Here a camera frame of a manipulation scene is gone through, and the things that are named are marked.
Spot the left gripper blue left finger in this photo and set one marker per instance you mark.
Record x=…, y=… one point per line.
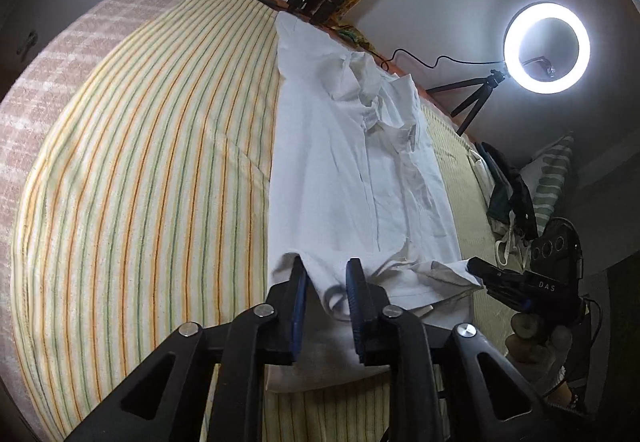
x=299, y=281

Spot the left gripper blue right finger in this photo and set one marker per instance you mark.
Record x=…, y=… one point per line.
x=358, y=296

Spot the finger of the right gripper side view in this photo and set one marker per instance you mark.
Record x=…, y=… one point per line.
x=490, y=276

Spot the white t-shirt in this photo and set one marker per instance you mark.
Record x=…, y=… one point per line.
x=354, y=176

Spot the right hand white glove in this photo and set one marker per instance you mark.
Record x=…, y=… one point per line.
x=540, y=361

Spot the dark green garment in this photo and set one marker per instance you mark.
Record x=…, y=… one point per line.
x=499, y=207

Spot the black garment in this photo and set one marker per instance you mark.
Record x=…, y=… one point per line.
x=522, y=211

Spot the yellow striped bed cover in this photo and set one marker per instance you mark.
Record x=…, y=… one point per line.
x=146, y=205

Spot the small black tripod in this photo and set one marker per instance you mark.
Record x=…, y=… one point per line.
x=474, y=102

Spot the orange patterned bed sheet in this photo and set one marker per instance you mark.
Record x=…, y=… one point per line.
x=354, y=38

